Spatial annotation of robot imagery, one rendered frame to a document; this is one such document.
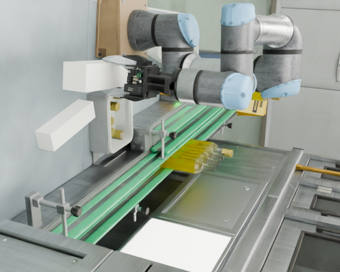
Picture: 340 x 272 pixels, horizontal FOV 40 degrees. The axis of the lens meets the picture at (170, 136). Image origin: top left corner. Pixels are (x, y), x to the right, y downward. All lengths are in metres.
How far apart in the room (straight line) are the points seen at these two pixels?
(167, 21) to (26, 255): 0.97
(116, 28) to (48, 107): 0.38
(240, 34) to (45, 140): 0.72
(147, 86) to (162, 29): 0.68
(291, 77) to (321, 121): 6.54
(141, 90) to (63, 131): 0.54
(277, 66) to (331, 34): 6.24
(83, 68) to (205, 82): 0.27
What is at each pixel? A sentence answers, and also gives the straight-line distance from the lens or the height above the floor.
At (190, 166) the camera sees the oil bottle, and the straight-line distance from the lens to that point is 1.92.
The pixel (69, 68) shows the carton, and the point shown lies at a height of 1.07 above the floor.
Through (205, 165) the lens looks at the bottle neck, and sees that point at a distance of 1.91.
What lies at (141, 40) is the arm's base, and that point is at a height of 0.89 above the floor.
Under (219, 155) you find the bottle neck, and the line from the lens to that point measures 2.00.
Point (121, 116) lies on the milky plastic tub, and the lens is 1.85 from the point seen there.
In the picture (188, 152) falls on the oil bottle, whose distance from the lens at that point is 1.98.
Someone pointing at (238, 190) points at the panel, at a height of 1.22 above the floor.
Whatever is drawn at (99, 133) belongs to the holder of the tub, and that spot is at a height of 0.80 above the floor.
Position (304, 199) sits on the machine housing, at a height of 1.48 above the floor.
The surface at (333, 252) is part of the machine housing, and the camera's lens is 1.80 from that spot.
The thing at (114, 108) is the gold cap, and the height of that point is 0.81.
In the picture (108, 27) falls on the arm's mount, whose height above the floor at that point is 0.80.
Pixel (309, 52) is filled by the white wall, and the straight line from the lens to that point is 7.73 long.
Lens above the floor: 1.69
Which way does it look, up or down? 23 degrees down
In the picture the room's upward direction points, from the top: 100 degrees clockwise
